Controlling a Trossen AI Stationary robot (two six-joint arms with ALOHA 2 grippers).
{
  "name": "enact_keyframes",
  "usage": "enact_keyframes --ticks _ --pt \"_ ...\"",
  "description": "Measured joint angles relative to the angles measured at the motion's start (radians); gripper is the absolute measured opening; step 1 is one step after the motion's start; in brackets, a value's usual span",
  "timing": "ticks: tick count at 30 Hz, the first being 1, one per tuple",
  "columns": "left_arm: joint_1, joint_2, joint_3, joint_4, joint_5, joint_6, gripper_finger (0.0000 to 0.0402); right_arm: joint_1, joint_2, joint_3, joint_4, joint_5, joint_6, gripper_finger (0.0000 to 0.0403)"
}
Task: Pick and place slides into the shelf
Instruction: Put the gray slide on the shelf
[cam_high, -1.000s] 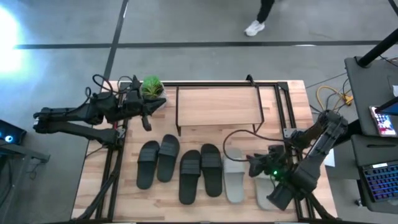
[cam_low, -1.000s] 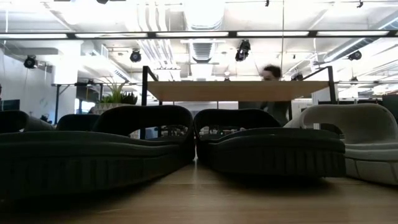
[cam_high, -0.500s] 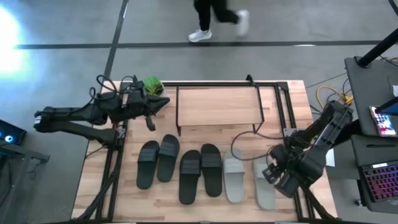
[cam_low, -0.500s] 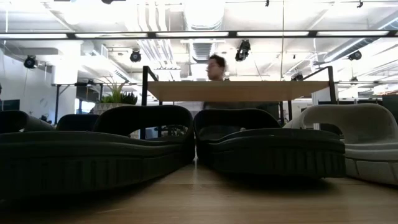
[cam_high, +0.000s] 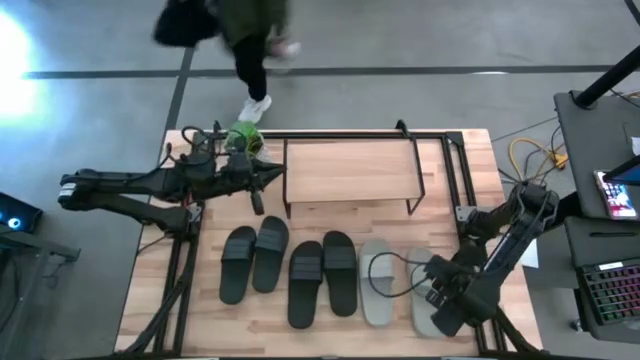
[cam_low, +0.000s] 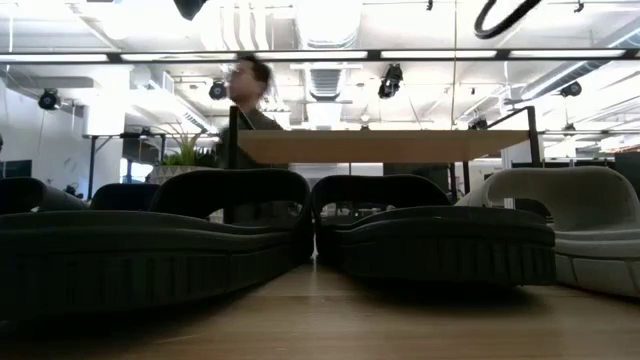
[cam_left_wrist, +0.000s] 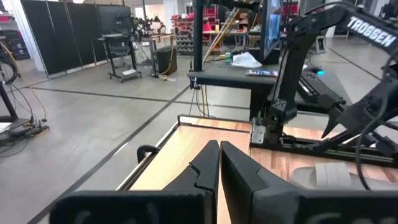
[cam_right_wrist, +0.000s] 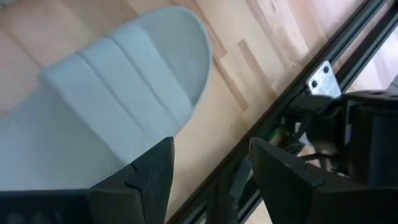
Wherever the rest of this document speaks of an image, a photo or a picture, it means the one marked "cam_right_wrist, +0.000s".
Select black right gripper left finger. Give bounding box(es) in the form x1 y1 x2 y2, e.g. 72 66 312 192
0 136 175 224

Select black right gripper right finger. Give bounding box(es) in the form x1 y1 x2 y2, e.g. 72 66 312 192
248 136 398 224

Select white slide sandal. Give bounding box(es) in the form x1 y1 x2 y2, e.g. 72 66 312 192
0 5 213 191

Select silver corner bracket plate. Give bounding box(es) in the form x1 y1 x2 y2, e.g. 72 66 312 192
306 60 342 100

